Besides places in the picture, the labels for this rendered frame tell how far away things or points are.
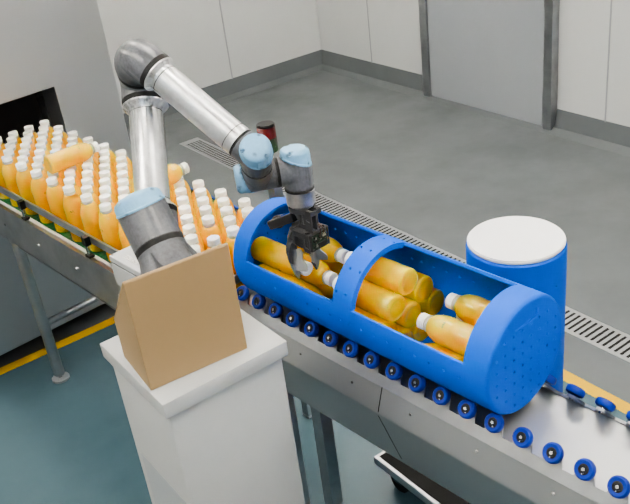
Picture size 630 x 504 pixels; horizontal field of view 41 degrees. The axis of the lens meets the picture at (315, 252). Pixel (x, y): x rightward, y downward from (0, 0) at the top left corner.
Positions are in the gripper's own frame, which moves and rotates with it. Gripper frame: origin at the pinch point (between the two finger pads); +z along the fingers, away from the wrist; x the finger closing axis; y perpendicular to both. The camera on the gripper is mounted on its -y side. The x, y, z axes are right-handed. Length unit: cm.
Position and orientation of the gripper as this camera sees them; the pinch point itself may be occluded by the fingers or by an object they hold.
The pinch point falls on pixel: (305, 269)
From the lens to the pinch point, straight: 227.2
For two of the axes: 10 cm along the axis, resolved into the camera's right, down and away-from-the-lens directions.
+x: 7.3, -4.0, 5.6
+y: 6.8, 2.8, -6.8
